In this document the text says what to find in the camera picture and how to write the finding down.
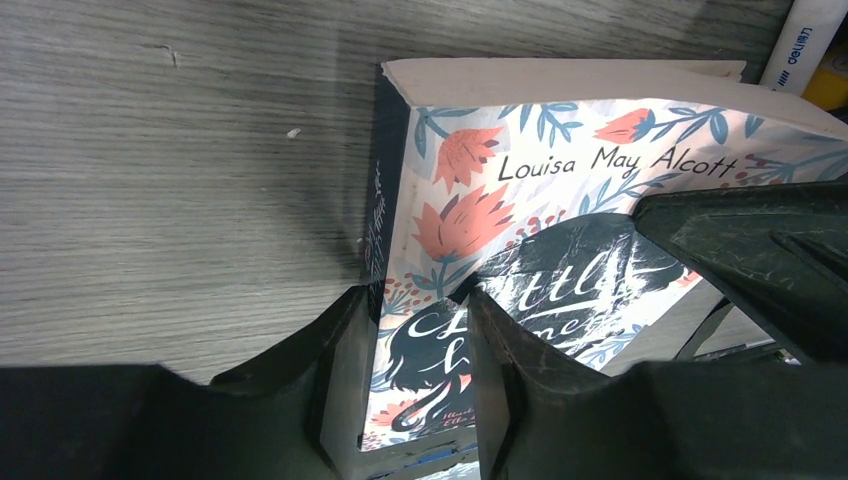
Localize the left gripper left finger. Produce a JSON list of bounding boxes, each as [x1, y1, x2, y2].
[[1, 286, 371, 479]]

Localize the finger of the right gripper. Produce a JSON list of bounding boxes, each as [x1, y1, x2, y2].
[[631, 182, 847, 363]]

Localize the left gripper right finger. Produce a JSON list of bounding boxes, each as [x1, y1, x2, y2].
[[468, 290, 847, 479]]

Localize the floral little women book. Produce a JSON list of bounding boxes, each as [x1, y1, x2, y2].
[[358, 58, 847, 479]]

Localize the white marker yellow cap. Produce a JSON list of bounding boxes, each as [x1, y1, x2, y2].
[[759, 0, 847, 111]]

